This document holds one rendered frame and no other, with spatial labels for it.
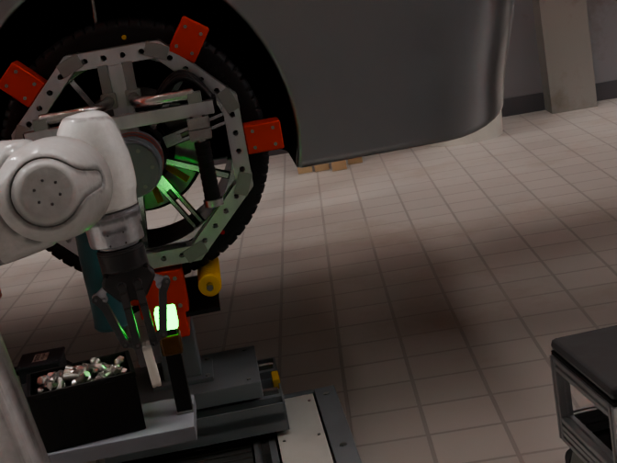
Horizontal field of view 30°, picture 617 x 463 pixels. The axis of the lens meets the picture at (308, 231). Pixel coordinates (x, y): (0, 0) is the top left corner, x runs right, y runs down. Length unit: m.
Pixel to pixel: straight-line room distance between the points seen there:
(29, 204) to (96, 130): 0.61
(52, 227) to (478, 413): 2.11
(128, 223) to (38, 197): 0.63
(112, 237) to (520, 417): 1.59
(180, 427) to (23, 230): 1.05
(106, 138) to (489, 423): 1.63
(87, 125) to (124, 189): 0.11
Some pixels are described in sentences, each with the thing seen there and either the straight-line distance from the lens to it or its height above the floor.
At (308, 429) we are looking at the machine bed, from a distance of 3.00.
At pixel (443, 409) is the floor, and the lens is 3.19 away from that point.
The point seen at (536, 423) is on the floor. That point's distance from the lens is 3.04.
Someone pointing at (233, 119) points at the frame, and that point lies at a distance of 2.75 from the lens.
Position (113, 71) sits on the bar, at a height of 1.07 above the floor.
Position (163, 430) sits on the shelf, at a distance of 2.17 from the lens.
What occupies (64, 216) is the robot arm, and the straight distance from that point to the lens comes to 1.16.
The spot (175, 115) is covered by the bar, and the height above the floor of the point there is 0.96.
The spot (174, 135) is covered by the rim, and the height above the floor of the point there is 0.88.
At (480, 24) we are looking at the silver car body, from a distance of 2.94.
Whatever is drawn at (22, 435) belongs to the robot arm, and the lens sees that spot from 1.39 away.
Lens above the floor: 1.25
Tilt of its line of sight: 13 degrees down
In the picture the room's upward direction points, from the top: 10 degrees counter-clockwise
